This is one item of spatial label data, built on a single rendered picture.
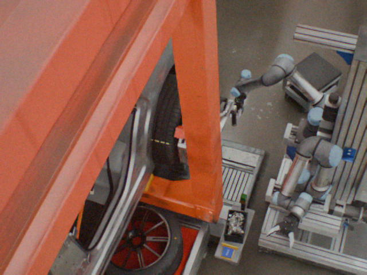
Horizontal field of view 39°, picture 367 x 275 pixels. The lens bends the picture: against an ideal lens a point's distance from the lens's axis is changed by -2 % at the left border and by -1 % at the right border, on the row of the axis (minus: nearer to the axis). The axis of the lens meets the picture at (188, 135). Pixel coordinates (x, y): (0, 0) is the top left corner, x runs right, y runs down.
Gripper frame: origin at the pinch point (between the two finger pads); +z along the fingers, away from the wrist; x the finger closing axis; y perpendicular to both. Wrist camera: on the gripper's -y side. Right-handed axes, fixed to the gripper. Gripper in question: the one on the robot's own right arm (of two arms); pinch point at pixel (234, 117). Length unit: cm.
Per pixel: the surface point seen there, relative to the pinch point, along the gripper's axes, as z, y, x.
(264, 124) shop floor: -59, -83, 11
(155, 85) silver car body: 31, 58, -42
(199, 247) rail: 88, -44, 1
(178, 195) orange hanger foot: 70, -7, -18
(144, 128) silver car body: 52, 37, -44
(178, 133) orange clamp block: 43, 27, -25
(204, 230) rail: 74, -44, 1
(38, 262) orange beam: 191, 187, 7
